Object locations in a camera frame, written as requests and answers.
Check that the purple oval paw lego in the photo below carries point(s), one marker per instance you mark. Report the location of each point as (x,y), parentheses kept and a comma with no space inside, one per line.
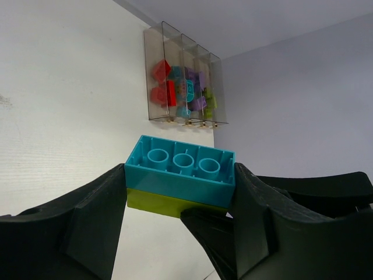
(198,78)

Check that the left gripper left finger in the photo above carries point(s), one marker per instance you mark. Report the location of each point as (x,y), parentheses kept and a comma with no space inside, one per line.
(74,236)

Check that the teal square lego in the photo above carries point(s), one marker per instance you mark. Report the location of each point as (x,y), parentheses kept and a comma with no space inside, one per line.
(183,112)

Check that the small lime green lego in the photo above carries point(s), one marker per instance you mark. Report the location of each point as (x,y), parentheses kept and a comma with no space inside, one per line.
(211,103)

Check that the clear bin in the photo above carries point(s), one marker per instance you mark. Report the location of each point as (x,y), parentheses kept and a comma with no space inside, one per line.
(211,65)
(153,44)
(190,59)
(172,51)

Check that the teal green monster lego stack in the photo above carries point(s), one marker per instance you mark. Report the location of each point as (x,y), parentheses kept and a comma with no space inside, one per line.
(167,177)

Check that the multicolour lego block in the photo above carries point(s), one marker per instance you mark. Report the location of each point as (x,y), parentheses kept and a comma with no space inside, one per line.
(164,93)

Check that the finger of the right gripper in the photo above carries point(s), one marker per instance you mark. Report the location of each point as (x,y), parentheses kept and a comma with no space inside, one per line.
(344,190)
(215,233)

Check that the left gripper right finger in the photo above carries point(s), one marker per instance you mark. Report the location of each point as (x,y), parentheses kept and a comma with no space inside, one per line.
(280,237)

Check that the purple lego brick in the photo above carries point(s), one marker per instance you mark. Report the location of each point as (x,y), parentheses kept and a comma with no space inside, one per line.
(199,104)

